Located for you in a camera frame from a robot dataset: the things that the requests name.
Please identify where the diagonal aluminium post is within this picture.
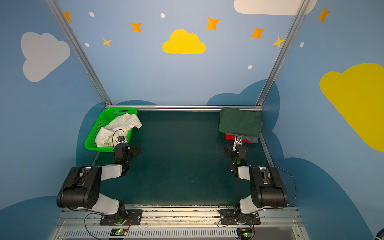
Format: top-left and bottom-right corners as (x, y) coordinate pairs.
(45, 0), (113, 105)
(256, 0), (311, 108)

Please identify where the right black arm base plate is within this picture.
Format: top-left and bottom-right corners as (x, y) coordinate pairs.
(218, 209), (261, 226)

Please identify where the right diagonal aluminium post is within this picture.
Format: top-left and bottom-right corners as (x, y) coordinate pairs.
(256, 0), (311, 108)

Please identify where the left diagonal aluminium post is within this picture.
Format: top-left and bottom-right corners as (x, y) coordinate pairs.
(45, 0), (113, 105)

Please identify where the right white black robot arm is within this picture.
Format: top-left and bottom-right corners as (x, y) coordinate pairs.
(224, 145), (289, 215)

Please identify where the aluminium front mounting rail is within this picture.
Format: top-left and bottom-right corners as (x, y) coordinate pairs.
(49, 205), (309, 240)

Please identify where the green plastic basket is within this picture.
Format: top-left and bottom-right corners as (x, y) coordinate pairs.
(85, 108), (137, 153)

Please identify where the folded red t-shirt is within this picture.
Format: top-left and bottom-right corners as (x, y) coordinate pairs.
(226, 135), (251, 143)

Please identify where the left small circuit board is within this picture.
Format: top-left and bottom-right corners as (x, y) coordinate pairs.
(110, 229), (129, 237)

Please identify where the dark green t-shirt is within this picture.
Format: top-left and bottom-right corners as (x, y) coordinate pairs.
(219, 108), (262, 137)

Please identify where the right small circuit board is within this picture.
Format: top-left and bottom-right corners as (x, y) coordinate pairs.
(236, 228), (254, 240)

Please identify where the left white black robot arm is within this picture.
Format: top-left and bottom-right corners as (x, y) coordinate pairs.
(57, 143), (142, 219)

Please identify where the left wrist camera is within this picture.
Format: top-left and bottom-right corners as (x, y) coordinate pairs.
(117, 136), (127, 144)

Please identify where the cream white t-shirt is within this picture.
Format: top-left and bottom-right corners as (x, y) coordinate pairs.
(95, 114), (142, 148)

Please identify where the horizontal aluminium back rail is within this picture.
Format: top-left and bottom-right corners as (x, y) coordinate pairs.
(106, 105), (263, 112)

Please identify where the small circuit board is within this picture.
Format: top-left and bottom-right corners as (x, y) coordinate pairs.
(110, 229), (129, 237)
(236, 228), (254, 240)

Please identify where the folded grey t-shirt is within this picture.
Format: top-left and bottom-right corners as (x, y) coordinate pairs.
(219, 120), (262, 144)

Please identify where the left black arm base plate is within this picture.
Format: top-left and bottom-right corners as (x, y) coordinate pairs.
(100, 210), (143, 226)

